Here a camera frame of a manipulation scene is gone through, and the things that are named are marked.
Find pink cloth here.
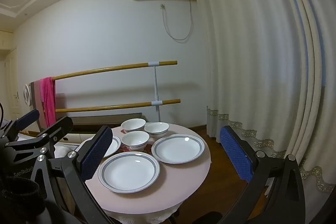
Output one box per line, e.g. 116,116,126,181
40,77,56,127

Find white round table with red print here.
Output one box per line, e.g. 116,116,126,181
84,123,212,214

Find white bowl with grey band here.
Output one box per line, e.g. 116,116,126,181
121,131,150,152
121,118,146,134
144,122,170,139

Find brown and white low cabinet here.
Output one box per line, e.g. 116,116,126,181
63,112,143,144

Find white lace undercloth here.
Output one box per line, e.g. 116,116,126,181
105,206,181,224

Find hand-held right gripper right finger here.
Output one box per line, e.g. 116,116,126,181
218,126,306,224

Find white curtain with lace trim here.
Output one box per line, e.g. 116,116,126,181
196,0,336,195

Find white round fan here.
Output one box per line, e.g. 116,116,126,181
22,84,33,105

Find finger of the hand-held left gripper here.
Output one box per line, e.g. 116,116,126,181
7,109,40,141
5,116,74,159

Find short wooden barre rail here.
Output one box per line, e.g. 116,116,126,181
55,99,181,113

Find white air conditioner cable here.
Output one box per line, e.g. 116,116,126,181
160,0,195,42

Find long wooden barre rail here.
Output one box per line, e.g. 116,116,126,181
51,61,178,81

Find white plate with grey rim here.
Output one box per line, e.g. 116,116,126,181
79,135,122,159
98,152,160,193
151,134,205,164

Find white door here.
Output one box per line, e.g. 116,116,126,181
5,48,22,117

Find white barre stand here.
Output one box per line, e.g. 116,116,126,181
148,61,164,123

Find cream wall cabinet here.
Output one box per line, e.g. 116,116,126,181
0,29,14,49

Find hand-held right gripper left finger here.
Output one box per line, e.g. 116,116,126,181
33,126,116,224

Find brown striped cloth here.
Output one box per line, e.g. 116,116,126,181
30,80,45,112

